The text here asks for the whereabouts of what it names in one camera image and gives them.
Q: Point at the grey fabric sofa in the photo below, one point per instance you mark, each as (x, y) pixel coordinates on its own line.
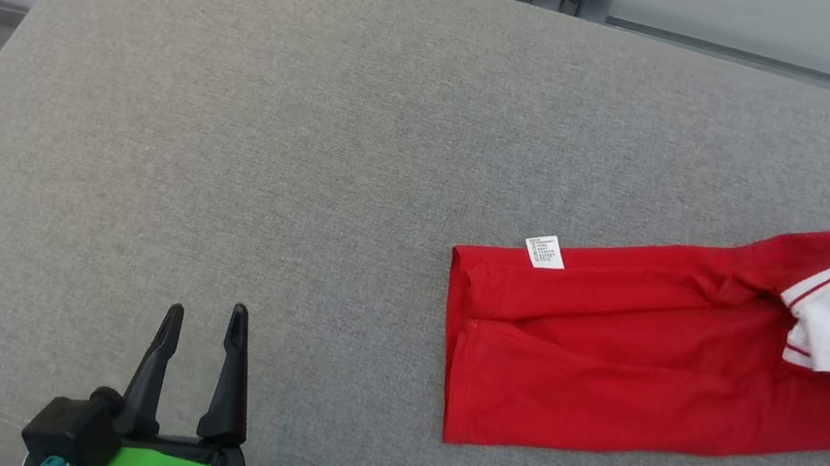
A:
(315, 123)

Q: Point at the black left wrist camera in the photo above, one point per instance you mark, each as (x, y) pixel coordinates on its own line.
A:
(70, 428)

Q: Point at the red shirt with white stripe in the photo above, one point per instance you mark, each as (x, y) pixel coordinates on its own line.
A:
(613, 359)

